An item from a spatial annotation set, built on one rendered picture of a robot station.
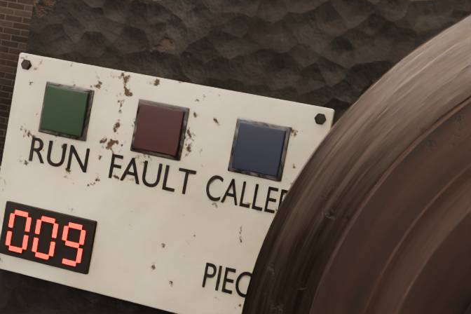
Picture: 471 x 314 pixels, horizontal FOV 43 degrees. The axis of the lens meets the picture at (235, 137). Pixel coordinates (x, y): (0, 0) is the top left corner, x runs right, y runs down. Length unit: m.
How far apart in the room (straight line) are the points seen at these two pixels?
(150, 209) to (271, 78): 0.14
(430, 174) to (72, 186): 0.30
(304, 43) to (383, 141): 0.18
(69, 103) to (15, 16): 7.09
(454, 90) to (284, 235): 0.11
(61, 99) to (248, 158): 0.16
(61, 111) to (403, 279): 0.31
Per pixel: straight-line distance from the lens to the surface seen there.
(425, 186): 0.30
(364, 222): 0.30
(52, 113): 0.50
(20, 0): 7.58
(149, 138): 0.47
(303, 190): 0.32
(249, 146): 0.45
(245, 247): 0.46
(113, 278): 0.50
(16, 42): 7.53
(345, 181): 0.32
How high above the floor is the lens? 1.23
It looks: 3 degrees down
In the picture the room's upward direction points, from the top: 11 degrees clockwise
